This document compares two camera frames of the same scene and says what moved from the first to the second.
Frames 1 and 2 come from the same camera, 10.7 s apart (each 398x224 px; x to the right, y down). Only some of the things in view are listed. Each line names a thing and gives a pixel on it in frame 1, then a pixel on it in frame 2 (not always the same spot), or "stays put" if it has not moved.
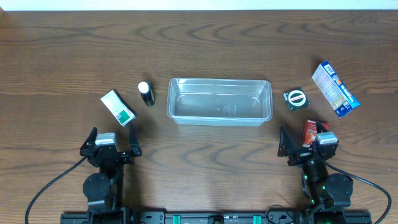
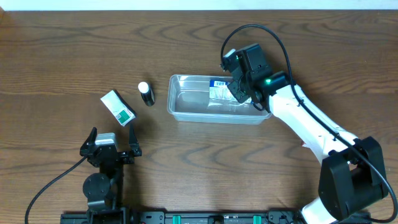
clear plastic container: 215,102 stays put
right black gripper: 306,156 to 237,88
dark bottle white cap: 147,94 stays put
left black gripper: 111,155 stays put
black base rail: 213,217 stays put
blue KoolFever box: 341,100 to 219,89
